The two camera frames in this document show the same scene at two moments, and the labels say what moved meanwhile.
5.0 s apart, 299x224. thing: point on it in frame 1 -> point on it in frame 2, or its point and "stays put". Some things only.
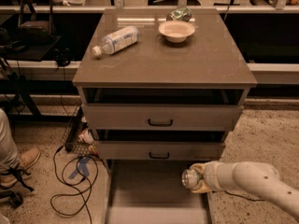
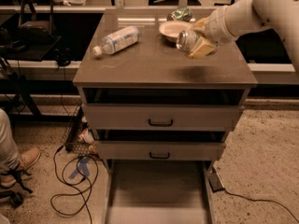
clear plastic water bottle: (118, 41) stays put
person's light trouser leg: (8, 152) stays put
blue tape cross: (83, 160) stays put
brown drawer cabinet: (159, 108) stays put
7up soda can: (190, 178) -> (187, 40)
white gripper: (211, 175) -> (214, 26)
